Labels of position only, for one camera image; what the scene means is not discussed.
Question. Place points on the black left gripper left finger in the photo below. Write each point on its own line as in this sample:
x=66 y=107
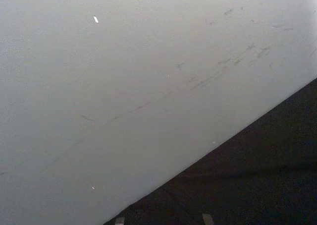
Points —
x=120 y=221

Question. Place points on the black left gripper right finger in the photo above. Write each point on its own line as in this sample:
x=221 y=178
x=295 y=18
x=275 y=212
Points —
x=207 y=220

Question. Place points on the black table cloth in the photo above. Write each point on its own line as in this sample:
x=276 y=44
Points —
x=247 y=180

